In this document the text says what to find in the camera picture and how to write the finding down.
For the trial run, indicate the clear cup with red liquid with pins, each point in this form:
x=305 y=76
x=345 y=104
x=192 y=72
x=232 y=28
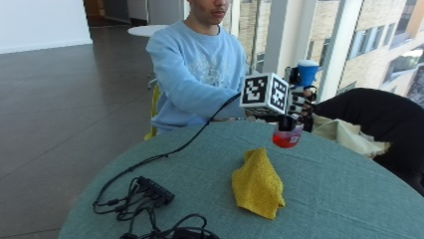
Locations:
x=287 y=139

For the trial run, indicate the blue cup with white lid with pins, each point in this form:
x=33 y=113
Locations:
x=307 y=73

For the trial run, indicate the white cube with black markers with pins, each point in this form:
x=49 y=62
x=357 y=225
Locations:
x=260 y=93

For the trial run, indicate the beige cloth bag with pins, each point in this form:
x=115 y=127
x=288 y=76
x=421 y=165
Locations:
x=344 y=134

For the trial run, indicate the black jacket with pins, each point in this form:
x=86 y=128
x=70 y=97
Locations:
x=378 y=122

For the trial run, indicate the the person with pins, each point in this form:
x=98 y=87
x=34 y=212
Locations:
x=194 y=66

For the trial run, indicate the yellow cloth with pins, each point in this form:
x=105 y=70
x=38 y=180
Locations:
x=257 y=186

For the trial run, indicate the teal tablecloth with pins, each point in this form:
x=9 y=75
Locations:
x=335 y=199

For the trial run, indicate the yellow chair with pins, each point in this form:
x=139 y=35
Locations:
x=154 y=109

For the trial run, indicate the white round table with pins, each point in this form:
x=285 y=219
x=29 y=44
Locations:
x=147 y=30

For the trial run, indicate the black USB hub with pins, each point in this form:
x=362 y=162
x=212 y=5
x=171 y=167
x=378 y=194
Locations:
x=156 y=191

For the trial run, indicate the black power adapter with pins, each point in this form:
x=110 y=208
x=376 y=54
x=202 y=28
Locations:
x=194 y=233

